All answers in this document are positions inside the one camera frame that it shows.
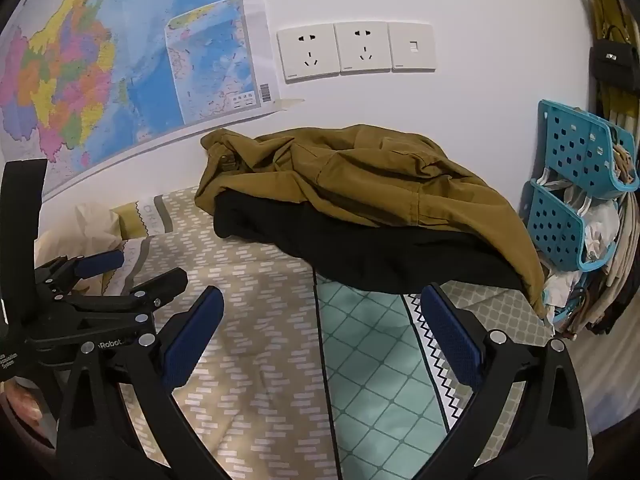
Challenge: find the colourful wall map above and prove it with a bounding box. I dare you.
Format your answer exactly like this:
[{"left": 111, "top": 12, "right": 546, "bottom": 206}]
[{"left": 0, "top": 0, "right": 282, "bottom": 202}]

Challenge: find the blue perforated plastic basket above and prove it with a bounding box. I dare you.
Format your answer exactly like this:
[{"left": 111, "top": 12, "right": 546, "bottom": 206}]
[
  {"left": 522, "top": 180, "right": 621, "bottom": 272},
  {"left": 535, "top": 99, "right": 640, "bottom": 199}
]

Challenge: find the white wall data port plate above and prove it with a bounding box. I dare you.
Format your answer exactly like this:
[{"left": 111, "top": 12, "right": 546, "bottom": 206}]
[{"left": 387, "top": 21, "right": 437, "bottom": 72}]

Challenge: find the patterned patchwork bed sheet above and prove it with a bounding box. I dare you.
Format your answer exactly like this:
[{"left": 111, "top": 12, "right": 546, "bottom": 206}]
[{"left": 35, "top": 185, "right": 557, "bottom": 480}]

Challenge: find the olive corduroy jacket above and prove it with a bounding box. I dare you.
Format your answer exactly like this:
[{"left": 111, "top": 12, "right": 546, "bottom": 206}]
[{"left": 194, "top": 123, "right": 549, "bottom": 319}]

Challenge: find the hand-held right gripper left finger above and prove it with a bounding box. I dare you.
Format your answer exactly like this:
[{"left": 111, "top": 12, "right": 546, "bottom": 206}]
[{"left": 54, "top": 285, "right": 226, "bottom": 480}]

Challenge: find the white crumpled cloth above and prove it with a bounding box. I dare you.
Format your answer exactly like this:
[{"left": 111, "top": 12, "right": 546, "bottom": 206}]
[{"left": 582, "top": 200, "right": 621, "bottom": 262}]

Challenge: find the bundle of beige hanging cloths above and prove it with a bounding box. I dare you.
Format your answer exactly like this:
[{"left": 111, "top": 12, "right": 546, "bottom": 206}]
[{"left": 565, "top": 135, "right": 640, "bottom": 342}]

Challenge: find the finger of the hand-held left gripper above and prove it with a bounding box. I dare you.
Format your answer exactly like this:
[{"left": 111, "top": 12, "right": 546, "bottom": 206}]
[
  {"left": 50, "top": 267, "right": 189, "bottom": 335},
  {"left": 35, "top": 250, "right": 126, "bottom": 302}
]

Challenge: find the yellow hanging garment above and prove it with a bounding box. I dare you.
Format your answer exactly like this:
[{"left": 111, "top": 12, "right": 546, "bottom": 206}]
[{"left": 592, "top": 0, "right": 640, "bottom": 126}]

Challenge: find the black garment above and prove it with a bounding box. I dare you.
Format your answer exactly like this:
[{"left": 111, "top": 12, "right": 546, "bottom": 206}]
[{"left": 212, "top": 192, "right": 527, "bottom": 295}]

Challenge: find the person's left hand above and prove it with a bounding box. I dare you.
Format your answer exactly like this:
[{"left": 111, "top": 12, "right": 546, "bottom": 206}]
[{"left": 0, "top": 380, "right": 46, "bottom": 442}]

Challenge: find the white wall socket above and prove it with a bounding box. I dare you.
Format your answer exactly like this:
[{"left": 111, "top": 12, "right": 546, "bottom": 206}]
[
  {"left": 277, "top": 23, "right": 339, "bottom": 83},
  {"left": 333, "top": 20, "right": 393, "bottom": 75}
]

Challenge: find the black handbag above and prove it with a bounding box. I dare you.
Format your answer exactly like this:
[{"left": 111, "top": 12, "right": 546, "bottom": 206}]
[{"left": 588, "top": 45, "right": 640, "bottom": 94}]

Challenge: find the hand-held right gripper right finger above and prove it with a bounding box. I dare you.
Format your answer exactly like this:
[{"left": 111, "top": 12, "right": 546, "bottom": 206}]
[{"left": 420, "top": 282, "right": 594, "bottom": 480}]

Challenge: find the cream white garment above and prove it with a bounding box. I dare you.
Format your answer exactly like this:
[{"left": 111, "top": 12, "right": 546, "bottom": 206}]
[{"left": 35, "top": 202, "right": 124, "bottom": 262}]

